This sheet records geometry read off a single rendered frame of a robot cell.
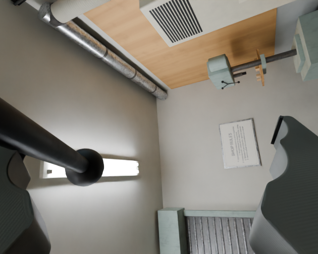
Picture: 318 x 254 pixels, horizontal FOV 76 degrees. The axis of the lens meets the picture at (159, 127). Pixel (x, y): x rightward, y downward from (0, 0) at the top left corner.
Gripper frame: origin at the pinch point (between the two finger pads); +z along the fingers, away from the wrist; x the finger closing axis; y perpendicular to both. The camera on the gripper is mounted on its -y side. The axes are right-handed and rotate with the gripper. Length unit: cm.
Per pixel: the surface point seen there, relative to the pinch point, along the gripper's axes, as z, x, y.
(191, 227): 154, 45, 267
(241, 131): 219, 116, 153
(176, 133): 258, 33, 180
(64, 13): 174, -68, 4
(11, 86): 131, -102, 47
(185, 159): 225, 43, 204
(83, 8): 171, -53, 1
